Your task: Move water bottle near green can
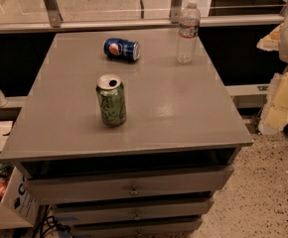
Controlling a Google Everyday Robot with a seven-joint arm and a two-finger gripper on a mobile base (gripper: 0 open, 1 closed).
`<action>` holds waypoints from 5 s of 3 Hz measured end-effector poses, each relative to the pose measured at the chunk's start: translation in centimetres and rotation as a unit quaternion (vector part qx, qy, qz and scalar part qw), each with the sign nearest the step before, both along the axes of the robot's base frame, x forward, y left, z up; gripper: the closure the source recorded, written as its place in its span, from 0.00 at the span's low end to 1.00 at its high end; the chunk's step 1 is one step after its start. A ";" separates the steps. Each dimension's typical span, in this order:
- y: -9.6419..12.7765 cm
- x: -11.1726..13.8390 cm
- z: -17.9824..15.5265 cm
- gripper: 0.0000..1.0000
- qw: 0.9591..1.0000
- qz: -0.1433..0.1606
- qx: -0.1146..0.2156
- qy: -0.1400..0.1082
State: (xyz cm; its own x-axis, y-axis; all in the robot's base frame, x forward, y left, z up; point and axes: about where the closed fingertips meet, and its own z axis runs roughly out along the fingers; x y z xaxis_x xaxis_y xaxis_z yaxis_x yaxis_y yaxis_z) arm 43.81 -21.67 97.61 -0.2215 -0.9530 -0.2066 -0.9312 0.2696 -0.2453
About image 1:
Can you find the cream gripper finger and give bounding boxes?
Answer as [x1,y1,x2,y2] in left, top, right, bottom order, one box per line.
[256,24,282,52]
[258,71,288,135]

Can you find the clear plastic water bottle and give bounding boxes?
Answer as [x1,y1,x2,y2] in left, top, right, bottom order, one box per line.
[177,0,201,63]

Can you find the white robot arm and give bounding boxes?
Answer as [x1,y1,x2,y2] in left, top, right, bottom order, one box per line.
[257,15,288,135]

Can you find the blue Pepsi can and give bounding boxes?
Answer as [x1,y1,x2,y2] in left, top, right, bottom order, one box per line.
[103,38,140,61]

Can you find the green soda can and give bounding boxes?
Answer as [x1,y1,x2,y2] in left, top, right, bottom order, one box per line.
[96,74,126,127]

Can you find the top grey drawer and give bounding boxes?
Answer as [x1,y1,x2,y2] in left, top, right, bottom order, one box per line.
[24,165,233,204]

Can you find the grey drawer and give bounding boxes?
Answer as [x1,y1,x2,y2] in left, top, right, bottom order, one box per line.
[54,197,214,225]
[24,165,233,204]
[72,217,202,238]

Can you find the bottom grey drawer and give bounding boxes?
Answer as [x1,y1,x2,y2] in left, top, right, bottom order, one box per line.
[72,217,202,238]

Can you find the grey drawer cabinet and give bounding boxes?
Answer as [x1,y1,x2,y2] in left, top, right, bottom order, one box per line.
[0,27,254,238]

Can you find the middle grey drawer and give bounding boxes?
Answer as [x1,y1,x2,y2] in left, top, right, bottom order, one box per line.
[54,197,214,225]

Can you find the white cardboard box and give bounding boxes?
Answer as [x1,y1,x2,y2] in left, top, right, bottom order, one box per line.
[0,169,40,229]

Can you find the metal frame rail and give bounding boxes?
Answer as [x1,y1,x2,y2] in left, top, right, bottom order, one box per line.
[0,0,288,34]

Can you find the black cables on floor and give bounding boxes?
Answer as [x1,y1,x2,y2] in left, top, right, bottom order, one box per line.
[31,204,75,238]

